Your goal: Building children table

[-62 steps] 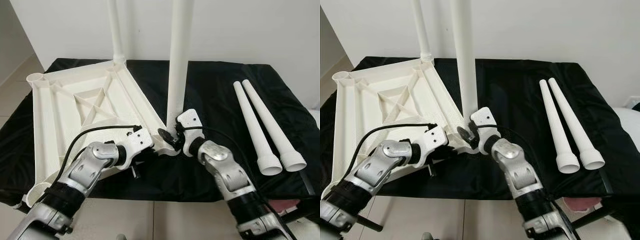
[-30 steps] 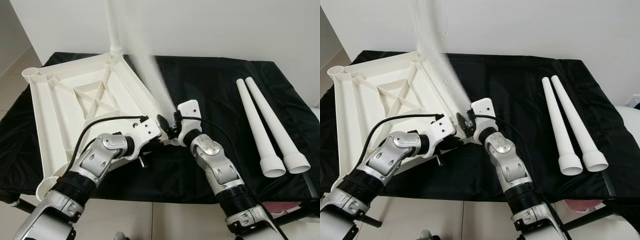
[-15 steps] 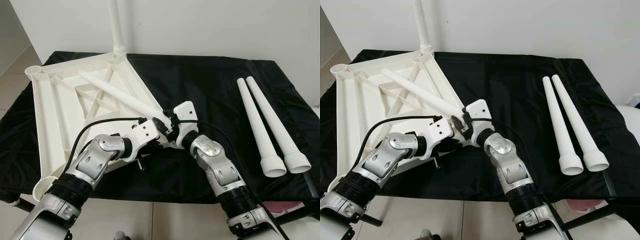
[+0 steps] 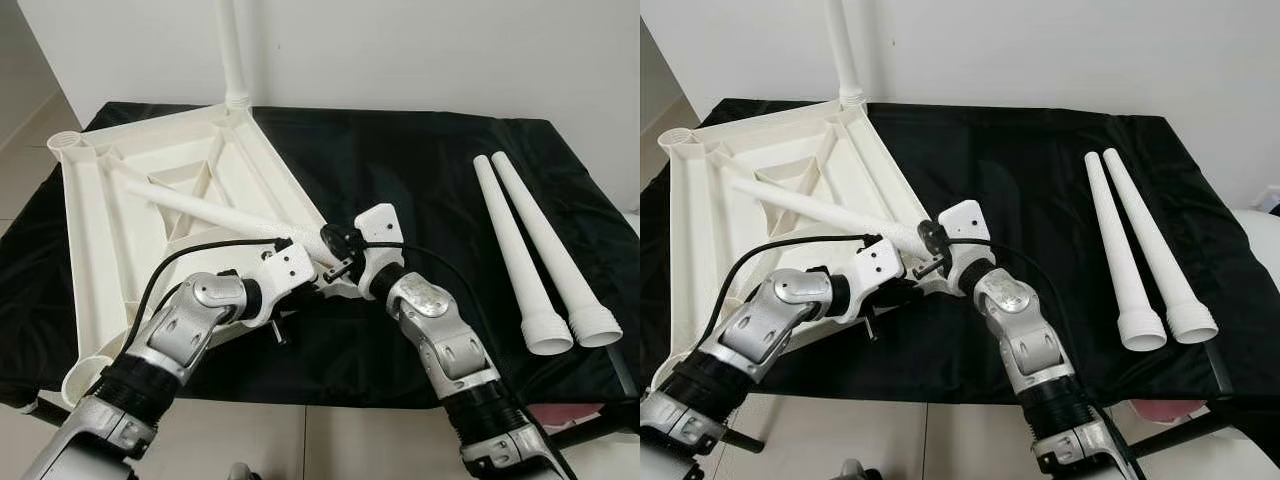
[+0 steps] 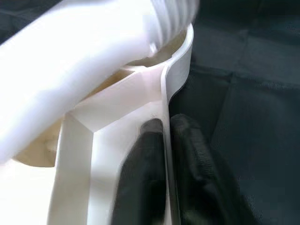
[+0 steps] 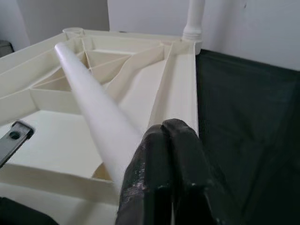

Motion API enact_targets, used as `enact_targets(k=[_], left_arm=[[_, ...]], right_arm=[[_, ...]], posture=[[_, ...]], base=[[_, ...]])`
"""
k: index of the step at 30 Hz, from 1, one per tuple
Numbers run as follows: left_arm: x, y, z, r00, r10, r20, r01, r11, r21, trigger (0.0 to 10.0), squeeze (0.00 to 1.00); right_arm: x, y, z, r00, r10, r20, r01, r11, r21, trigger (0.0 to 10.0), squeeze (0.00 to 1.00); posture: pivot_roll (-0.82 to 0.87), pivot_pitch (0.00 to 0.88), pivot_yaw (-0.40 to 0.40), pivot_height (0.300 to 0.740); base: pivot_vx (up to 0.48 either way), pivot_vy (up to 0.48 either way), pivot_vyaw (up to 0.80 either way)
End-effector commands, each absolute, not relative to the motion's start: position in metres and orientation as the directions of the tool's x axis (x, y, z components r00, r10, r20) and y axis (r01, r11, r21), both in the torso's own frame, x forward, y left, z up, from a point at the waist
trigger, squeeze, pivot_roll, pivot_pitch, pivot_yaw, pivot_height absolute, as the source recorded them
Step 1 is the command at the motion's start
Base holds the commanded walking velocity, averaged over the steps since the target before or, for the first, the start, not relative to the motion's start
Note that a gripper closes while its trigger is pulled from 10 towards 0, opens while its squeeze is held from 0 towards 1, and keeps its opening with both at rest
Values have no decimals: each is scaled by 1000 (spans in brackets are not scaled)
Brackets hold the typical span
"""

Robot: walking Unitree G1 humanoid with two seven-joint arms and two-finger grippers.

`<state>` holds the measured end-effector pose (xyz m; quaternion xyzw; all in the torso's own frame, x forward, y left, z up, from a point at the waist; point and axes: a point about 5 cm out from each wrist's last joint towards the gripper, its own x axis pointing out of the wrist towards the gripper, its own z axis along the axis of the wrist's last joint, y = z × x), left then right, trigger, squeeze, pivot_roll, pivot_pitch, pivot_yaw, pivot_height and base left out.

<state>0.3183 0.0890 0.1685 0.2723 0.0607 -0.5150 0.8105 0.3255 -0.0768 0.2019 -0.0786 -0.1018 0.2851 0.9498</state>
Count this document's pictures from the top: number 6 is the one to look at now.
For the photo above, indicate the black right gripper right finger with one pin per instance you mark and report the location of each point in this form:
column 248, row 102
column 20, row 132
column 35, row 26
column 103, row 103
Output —
column 194, row 178

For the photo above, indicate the black table cloth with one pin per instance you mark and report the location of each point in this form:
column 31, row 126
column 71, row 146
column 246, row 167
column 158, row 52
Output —
column 246, row 117

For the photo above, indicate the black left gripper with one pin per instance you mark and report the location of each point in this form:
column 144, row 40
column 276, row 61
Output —
column 16, row 138

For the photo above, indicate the white plastic children table top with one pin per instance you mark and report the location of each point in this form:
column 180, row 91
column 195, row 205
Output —
column 58, row 145

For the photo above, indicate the white plastic table leg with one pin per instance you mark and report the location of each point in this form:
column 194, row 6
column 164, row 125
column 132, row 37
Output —
column 192, row 18
column 93, row 103

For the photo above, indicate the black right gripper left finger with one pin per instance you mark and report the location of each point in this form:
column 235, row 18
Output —
column 145, row 178

